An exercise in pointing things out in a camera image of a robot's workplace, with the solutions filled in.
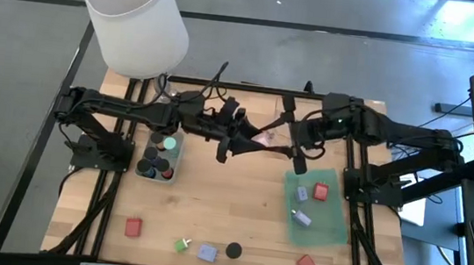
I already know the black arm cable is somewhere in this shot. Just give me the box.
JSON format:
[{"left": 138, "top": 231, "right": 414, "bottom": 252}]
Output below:
[{"left": 205, "top": 58, "right": 230, "bottom": 101}]

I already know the green translucent tray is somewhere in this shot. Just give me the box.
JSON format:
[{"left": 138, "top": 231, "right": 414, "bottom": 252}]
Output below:
[{"left": 276, "top": 163, "right": 356, "bottom": 252}]

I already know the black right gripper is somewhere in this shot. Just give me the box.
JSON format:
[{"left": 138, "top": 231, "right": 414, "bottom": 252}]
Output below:
[{"left": 255, "top": 93, "right": 338, "bottom": 179}]

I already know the teal capped hourglass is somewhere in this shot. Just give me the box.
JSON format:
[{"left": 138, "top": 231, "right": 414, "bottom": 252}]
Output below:
[{"left": 162, "top": 135, "right": 178, "bottom": 152}]

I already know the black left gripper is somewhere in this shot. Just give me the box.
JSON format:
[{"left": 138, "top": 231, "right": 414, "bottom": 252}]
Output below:
[{"left": 175, "top": 90, "right": 277, "bottom": 168}]

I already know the white sand hourglass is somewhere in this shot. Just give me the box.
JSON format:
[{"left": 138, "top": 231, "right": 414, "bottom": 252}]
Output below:
[{"left": 224, "top": 240, "right": 244, "bottom": 261}]

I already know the small blue wall charger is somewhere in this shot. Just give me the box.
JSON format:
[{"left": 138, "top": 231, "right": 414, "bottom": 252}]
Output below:
[{"left": 293, "top": 184, "right": 310, "bottom": 204}]

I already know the green wall charger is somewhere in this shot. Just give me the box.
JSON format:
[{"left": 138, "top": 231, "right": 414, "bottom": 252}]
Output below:
[{"left": 173, "top": 236, "right": 193, "bottom": 255}]

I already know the pink wall charger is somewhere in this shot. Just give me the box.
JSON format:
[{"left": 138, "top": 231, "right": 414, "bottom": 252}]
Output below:
[{"left": 253, "top": 130, "right": 274, "bottom": 148}]

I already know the white lamp shade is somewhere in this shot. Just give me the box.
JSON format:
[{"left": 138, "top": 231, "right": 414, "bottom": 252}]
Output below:
[{"left": 65, "top": 0, "right": 194, "bottom": 84}]

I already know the red sand hourglass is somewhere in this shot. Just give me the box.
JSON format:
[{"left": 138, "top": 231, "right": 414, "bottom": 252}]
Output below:
[{"left": 154, "top": 157, "right": 176, "bottom": 181}]

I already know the black aluminium table frame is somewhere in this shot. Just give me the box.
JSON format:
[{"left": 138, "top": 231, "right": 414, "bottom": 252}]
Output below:
[{"left": 41, "top": 63, "right": 431, "bottom": 265}]

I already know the blue sand hourglass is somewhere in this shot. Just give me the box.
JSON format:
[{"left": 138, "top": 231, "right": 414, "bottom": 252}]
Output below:
[{"left": 134, "top": 158, "right": 160, "bottom": 181}]

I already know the grey plastic bin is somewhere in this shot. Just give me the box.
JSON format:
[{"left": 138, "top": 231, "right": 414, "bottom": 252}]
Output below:
[{"left": 133, "top": 125, "right": 188, "bottom": 186}]

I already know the white power adapter plug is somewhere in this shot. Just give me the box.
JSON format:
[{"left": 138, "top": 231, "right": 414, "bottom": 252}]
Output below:
[{"left": 196, "top": 242, "right": 220, "bottom": 265}]

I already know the chrome lamp base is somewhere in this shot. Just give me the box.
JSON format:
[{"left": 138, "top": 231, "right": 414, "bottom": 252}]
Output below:
[{"left": 151, "top": 73, "right": 186, "bottom": 105}]

